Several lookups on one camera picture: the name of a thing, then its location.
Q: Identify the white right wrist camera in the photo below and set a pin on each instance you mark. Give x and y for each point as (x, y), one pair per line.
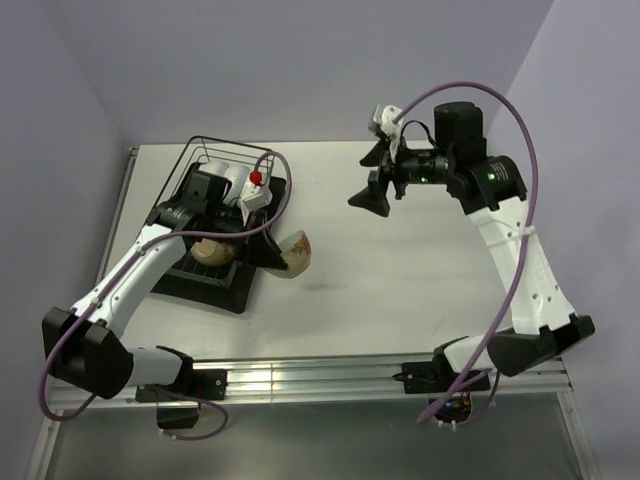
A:
(384, 124)

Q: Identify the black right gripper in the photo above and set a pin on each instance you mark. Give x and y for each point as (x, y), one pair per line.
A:
(373, 197)

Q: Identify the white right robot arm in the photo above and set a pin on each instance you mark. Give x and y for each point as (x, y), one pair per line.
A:
(493, 196)

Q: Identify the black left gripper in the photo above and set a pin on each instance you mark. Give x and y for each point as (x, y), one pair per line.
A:
(262, 250)

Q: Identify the cream bowl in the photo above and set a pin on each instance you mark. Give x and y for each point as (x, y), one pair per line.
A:
(212, 253)

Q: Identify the aluminium front rail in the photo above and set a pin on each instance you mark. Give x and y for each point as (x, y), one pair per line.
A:
(311, 380)

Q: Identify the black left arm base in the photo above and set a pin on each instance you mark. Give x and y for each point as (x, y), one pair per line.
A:
(180, 408)

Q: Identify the black wire dish rack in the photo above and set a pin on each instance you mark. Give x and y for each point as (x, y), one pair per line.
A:
(201, 149)

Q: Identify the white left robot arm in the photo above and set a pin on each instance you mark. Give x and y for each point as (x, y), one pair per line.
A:
(83, 343)

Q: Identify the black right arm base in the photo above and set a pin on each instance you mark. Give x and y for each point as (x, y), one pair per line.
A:
(433, 377)

